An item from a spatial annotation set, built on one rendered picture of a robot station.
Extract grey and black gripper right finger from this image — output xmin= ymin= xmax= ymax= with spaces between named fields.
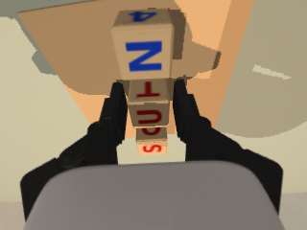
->
xmin=173 ymin=79 xmax=283 ymax=216

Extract orange flat mat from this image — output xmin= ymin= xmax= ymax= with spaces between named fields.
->
xmin=17 ymin=0 xmax=254 ymax=134

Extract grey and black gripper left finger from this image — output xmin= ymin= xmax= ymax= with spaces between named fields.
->
xmin=20 ymin=82 xmax=128 ymax=222

